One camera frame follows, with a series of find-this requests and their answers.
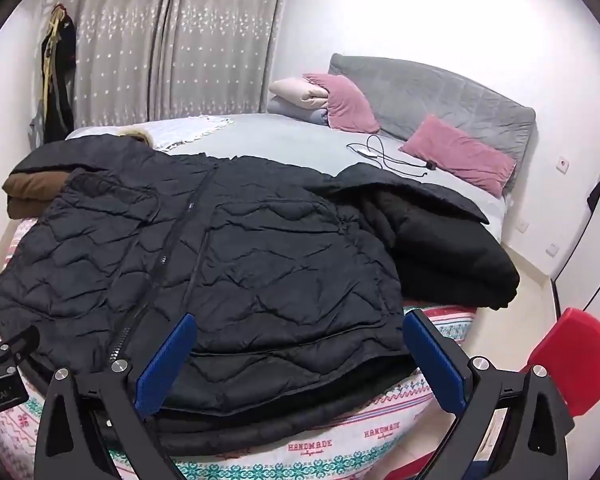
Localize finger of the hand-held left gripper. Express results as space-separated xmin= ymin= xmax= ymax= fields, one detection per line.
xmin=0 ymin=325 xmax=41 ymax=376

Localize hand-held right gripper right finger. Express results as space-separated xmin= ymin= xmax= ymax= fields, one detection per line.
xmin=402 ymin=308 xmax=576 ymax=480

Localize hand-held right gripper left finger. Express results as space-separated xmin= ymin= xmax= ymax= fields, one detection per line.
xmin=34 ymin=312 xmax=198 ymax=480

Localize black quilted puffer jacket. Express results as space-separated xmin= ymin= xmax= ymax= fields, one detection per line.
xmin=0 ymin=137 xmax=421 ymax=456

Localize black fleece coat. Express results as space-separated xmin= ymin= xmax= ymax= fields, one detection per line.
xmin=325 ymin=164 xmax=521 ymax=311

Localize red plastic stool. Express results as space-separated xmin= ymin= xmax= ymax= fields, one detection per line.
xmin=525 ymin=307 xmax=600 ymax=418

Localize brown coat with fur trim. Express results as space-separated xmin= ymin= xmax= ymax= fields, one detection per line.
xmin=2 ymin=127 xmax=153 ymax=221

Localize patterned knit-print blanket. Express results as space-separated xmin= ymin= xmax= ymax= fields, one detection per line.
xmin=0 ymin=215 xmax=478 ymax=480

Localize pink velvet pillow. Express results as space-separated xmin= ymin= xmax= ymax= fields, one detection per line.
xmin=302 ymin=72 xmax=381 ymax=135
xmin=399 ymin=114 xmax=518 ymax=198

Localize grey hanging bag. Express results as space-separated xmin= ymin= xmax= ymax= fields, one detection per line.
xmin=27 ymin=100 xmax=48 ymax=151

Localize white fringed cloth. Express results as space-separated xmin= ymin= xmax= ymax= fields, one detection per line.
xmin=132 ymin=116 xmax=235 ymax=153

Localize bed with grey sheet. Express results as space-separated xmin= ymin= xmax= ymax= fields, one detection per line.
xmin=62 ymin=112 xmax=510 ymax=248

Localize grey padded headboard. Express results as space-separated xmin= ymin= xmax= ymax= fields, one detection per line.
xmin=327 ymin=52 xmax=537 ymax=196

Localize grey star-print curtain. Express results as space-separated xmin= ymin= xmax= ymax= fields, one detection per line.
xmin=62 ymin=0 xmax=287 ymax=128

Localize wooden coat rack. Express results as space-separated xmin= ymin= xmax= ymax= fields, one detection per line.
xmin=40 ymin=0 xmax=68 ymax=106

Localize black charging cable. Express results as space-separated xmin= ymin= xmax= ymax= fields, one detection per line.
xmin=346 ymin=134 xmax=438 ymax=177

